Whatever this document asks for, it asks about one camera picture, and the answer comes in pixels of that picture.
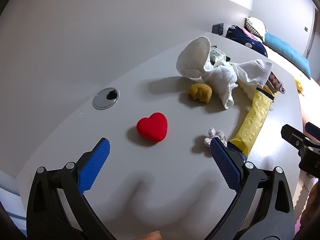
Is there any yellow plush toy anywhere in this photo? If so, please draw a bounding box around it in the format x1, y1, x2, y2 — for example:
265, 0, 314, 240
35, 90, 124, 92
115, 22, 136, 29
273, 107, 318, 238
294, 74, 305, 95

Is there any person's right forearm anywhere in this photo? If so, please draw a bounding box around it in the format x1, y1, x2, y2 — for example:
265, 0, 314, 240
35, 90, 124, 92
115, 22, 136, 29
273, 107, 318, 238
301, 181, 320, 230

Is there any small checkered wrapper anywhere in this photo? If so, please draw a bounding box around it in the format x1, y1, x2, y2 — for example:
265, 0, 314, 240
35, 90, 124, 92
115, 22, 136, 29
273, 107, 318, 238
204, 127, 227, 147

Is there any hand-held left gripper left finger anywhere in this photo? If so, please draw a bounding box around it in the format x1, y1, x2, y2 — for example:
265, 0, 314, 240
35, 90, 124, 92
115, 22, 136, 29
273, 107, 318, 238
26, 137, 118, 240

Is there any navy patterned blanket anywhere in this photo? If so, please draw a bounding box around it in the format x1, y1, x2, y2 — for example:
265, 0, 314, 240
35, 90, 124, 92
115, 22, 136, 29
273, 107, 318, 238
226, 25, 268, 58

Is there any round metal cable grommet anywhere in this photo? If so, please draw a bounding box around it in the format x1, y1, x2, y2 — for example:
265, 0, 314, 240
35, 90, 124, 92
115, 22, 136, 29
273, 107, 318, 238
92, 87, 120, 110

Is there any green and white wrapper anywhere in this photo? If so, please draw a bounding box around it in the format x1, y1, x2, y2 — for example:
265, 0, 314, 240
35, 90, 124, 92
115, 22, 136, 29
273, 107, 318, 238
209, 45, 232, 67

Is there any red heart plush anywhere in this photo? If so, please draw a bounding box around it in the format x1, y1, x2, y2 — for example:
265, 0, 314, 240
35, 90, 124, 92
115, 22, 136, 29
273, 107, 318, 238
137, 112, 168, 143

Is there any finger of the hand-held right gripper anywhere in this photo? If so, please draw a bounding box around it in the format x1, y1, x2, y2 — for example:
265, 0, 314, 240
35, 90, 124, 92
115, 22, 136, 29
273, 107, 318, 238
304, 122, 320, 140
281, 124, 320, 178

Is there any checkered pillow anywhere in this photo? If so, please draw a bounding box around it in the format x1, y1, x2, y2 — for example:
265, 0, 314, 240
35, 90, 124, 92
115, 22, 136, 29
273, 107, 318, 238
244, 17, 268, 42

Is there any foam puzzle floor mat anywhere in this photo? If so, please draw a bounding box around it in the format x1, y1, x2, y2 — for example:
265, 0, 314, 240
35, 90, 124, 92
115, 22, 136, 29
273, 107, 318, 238
292, 170, 313, 240

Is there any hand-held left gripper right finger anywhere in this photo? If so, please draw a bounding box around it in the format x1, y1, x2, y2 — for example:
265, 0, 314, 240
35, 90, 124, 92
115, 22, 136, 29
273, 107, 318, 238
205, 137, 297, 240

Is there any long yellow packet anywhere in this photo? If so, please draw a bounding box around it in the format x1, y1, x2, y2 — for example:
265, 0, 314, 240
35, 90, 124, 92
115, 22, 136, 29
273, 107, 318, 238
229, 87, 277, 162

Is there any person's left hand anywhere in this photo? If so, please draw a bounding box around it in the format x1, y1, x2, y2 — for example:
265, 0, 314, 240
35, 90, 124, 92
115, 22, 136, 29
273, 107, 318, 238
136, 231, 162, 240

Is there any teal cushion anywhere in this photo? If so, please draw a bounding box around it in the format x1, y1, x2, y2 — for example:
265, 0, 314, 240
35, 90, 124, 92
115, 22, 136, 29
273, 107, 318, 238
264, 32, 312, 79

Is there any red and white tape card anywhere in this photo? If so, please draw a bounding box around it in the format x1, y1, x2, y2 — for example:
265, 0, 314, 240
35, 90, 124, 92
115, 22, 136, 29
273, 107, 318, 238
267, 71, 285, 92

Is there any white quilted towel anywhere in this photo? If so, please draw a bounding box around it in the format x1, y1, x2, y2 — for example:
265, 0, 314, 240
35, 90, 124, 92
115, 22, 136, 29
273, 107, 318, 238
177, 37, 238, 110

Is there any brown bear toy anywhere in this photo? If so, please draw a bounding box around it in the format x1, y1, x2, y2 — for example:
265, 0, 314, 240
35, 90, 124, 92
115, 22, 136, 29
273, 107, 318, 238
188, 83, 213, 103

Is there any pink fleece blanket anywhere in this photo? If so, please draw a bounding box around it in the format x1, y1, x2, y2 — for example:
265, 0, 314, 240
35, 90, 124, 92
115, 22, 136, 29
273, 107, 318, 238
241, 29, 258, 41

